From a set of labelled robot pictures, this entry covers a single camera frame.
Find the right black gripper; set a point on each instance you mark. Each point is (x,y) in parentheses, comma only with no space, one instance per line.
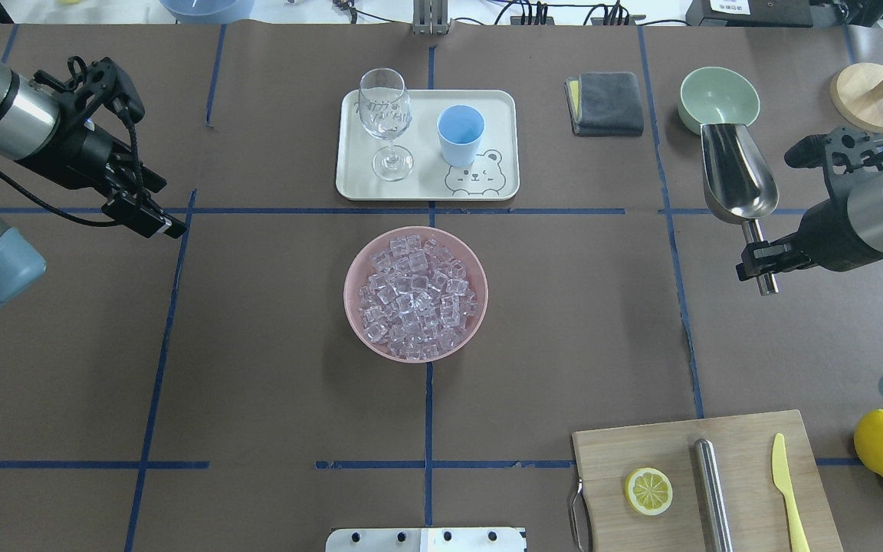
(831,232)

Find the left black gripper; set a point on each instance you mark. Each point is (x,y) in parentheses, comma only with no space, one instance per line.
(80,155)

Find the metal ice scoop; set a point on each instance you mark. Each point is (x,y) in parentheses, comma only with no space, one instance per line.
(739,188)

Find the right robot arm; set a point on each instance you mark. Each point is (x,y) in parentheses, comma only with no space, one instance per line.
(845,231)

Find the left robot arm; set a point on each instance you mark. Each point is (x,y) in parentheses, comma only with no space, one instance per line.
(27,117)

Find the pile of ice cubes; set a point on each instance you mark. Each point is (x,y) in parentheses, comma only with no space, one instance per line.
(415,295)

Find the blue plastic cup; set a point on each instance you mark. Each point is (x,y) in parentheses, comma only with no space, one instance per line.
(460,128)

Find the green bowl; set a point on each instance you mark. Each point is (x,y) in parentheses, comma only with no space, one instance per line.
(716,95)

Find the blue bowl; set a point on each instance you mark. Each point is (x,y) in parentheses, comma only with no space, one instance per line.
(209,12)

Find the grey folded cloth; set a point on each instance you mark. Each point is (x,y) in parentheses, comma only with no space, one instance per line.
(605,104)

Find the clear wine glass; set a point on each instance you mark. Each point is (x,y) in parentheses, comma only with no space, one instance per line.
(385,112)

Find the pink bowl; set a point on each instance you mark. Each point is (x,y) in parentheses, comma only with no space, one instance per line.
(415,294)

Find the yellow plastic knife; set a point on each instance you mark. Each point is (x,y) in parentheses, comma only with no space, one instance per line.
(782,481)

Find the white bear tray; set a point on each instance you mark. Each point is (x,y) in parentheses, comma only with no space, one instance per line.
(494,176)

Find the wooden cutting board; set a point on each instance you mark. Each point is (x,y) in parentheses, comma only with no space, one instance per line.
(755,509)

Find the lemon half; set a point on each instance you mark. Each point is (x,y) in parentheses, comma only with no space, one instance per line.
(648,491)

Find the steel cylinder rod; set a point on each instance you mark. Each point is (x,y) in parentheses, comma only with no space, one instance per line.
(713,505)

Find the aluminium frame post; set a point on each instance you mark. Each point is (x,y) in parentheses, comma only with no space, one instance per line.
(430,17)

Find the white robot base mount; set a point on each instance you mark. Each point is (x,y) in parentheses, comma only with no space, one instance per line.
(428,539)

